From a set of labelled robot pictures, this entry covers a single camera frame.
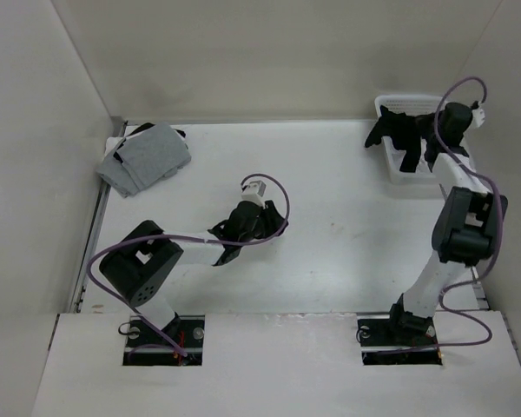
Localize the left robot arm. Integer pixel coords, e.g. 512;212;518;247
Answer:
99;200;288;347

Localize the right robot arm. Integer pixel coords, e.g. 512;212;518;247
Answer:
385;102;508;351

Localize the folded grey tank top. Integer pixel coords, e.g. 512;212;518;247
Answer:
96;122;192;197

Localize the white plastic basket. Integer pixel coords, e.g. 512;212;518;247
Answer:
374;94;471;186

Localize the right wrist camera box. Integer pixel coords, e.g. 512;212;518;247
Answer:
470;101;485;129

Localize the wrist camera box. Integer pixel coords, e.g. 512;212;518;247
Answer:
470;101;485;129
241;180;267;207

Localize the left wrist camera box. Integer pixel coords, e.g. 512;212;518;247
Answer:
241;180;267;207

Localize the left aluminium rail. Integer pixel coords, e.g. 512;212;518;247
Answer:
67;116;128;314

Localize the aluminium rail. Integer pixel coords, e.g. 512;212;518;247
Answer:
470;267;490;310
67;116;128;314

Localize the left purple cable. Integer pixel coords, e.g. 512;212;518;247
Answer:
89;173;291;364

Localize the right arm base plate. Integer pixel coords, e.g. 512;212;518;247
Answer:
356;315;442;366

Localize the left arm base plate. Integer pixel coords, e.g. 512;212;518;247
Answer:
118;315;205;367

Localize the right aluminium rail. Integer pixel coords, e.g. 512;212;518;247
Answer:
470;267;490;310

